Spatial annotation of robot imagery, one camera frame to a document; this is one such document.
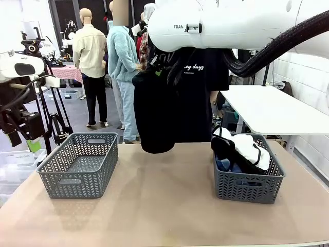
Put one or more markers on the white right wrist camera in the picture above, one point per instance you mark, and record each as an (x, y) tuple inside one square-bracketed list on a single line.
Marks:
[(136, 28)]

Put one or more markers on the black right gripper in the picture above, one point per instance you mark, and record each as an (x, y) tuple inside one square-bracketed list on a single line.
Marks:
[(165, 57)]

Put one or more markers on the dark storage bin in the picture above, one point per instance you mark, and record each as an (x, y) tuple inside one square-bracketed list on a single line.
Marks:
[(228, 121)]

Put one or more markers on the mannequin in plaid hoodie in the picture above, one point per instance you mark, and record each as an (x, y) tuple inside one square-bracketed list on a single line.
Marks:
[(144, 49)]

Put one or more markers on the mannequin in cream shirt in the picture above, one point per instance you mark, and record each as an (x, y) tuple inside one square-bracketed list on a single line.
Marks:
[(90, 51)]

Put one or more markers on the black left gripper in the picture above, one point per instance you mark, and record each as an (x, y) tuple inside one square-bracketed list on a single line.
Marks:
[(10, 108)]

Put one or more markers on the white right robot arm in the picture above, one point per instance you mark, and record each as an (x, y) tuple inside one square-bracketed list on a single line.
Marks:
[(231, 25)]

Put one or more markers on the blue denim shorts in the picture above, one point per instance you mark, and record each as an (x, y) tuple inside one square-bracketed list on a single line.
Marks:
[(223, 164)]

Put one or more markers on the table with pink checkered cloth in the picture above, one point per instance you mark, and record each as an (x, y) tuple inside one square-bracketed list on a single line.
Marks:
[(69, 73)]

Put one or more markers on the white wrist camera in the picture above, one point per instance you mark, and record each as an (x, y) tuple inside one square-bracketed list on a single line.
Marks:
[(52, 81), (136, 28)]

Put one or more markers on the black camera tripod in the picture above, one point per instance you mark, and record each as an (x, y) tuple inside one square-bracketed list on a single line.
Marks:
[(51, 103)]

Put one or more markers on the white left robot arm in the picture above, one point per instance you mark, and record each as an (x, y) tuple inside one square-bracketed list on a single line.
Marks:
[(7, 74)]

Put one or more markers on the grey plastic lattice basket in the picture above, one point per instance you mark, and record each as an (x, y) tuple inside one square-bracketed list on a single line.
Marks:
[(77, 190), (246, 190)]

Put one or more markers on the person in black t-shirt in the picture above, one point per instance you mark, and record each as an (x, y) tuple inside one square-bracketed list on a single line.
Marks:
[(200, 103)]

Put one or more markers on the white table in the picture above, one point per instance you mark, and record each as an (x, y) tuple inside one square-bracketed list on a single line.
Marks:
[(270, 115)]

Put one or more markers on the black printed dress form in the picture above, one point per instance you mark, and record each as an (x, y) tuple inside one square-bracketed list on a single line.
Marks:
[(70, 31)]

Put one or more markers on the mannequin in light blue fleece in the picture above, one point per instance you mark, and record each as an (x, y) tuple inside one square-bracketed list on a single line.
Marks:
[(120, 56)]

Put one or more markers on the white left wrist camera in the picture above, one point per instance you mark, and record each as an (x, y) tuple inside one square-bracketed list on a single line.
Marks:
[(52, 81)]

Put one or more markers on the dark brown bag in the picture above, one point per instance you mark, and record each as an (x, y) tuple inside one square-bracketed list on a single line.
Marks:
[(286, 88)]

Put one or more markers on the clear plastic storage box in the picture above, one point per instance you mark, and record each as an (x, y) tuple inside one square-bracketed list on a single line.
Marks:
[(18, 159)]

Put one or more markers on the white garment with black trim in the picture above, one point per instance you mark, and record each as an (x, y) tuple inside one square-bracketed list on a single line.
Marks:
[(246, 149)]

